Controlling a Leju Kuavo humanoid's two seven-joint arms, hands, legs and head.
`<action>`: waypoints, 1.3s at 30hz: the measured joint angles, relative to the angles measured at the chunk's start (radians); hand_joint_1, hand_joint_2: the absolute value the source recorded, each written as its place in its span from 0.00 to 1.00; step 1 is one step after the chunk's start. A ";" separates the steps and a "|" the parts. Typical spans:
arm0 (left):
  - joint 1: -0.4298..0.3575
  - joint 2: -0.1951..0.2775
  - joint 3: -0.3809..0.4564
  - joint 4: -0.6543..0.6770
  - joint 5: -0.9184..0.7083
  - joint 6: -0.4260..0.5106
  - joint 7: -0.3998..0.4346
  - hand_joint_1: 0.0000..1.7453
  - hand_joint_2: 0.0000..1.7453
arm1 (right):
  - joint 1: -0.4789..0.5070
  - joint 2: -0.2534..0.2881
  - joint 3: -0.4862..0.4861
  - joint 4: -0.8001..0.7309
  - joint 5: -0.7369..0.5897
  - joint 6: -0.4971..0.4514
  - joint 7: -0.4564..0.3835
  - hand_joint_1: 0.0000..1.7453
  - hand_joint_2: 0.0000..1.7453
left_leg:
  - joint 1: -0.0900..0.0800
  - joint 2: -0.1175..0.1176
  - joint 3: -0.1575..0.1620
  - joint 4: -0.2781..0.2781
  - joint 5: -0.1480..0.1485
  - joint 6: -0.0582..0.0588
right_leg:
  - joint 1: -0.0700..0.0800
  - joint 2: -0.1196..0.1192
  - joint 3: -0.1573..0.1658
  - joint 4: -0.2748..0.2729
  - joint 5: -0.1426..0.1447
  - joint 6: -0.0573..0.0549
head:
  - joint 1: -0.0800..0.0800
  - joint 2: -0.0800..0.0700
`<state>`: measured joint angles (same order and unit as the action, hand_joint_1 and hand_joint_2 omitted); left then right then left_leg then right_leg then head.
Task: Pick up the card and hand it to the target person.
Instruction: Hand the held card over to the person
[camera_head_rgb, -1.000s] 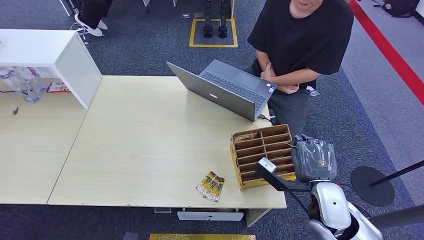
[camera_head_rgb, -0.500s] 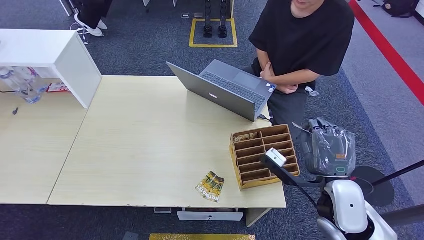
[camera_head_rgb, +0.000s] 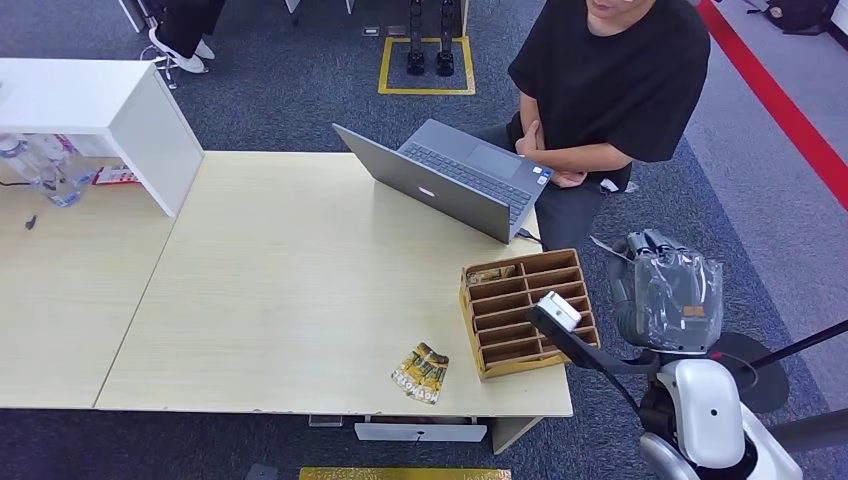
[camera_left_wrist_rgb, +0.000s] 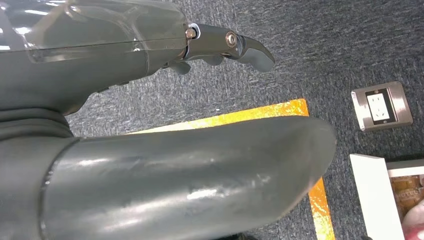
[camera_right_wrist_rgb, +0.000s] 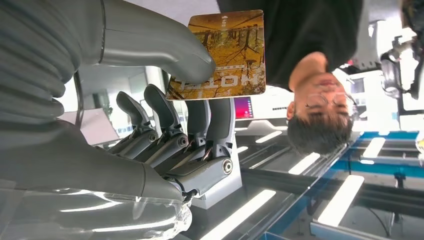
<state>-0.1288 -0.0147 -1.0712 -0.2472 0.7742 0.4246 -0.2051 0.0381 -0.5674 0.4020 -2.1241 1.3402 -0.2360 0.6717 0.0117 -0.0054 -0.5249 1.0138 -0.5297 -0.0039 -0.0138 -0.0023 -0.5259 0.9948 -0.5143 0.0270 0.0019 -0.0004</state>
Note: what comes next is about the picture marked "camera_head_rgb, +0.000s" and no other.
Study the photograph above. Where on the person's left hand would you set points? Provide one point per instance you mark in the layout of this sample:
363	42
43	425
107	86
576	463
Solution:
530	142

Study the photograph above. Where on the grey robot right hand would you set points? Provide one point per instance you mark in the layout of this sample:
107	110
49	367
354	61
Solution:
669	298

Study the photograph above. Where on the person's right hand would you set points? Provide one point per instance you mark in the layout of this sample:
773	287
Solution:
570	179

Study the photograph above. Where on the brown cardboard slotted organizer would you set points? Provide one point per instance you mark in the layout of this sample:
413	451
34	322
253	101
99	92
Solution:
510	324

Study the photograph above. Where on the person's left forearm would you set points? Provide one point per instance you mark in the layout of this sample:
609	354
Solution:
590	159

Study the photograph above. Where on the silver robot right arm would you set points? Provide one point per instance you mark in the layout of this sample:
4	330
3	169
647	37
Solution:
702	411

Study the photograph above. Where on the person seated at desk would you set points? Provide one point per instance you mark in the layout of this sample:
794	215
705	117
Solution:
609	79

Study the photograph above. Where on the card in organizer slot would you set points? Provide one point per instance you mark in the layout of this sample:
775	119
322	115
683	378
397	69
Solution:
490	274

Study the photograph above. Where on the yellow green printed card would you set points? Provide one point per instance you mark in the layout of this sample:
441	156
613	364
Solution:
422	374

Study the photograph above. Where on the person with white shoes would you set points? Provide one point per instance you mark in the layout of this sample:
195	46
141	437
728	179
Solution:
182	23

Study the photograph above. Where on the white crumpled paper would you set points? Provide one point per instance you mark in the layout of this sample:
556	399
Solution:
616	187

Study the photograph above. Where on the grey open laptop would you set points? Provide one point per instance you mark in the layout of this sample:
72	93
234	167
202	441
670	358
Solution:
437	185

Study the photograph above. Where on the black stand leg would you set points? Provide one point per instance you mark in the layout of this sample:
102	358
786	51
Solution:
416	60
446	61

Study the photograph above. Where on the yellow floor tape square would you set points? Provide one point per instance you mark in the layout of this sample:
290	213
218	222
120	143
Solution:
424	91

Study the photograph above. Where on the black round-base stanchion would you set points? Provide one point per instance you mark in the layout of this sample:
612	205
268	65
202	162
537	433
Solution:
815	430
768	378

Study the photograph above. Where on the metal floor socket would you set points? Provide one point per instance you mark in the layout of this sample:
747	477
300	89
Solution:
397	30
371	31

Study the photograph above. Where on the beige desk leg panel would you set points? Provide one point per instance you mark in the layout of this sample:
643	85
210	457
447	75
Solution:
510	434

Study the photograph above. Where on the white under-desk drawer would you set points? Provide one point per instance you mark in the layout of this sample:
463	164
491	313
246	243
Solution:
420	432

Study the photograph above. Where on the gold floor mat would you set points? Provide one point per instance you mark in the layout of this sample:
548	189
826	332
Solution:
404	474

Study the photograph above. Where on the metal chair base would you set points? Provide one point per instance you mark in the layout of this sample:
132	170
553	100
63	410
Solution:
169	73

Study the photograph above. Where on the red white paper pack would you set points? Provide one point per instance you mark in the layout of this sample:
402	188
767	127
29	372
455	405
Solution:
116	175

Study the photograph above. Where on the white furniture leg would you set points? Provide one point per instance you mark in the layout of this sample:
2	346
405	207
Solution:
132	13

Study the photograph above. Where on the dark grey floor object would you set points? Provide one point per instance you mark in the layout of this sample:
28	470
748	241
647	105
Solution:
262	473

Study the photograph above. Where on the white desk shelf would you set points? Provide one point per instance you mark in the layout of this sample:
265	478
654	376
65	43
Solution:
99	93

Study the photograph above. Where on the clear plastic water bottle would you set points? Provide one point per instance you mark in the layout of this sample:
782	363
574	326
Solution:
46	179
76	162

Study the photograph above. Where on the small black clip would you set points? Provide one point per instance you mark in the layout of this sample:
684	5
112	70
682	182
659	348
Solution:
30	222

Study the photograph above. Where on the clear under-desk bracket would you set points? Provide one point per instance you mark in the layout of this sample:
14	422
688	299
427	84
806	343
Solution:
326	421

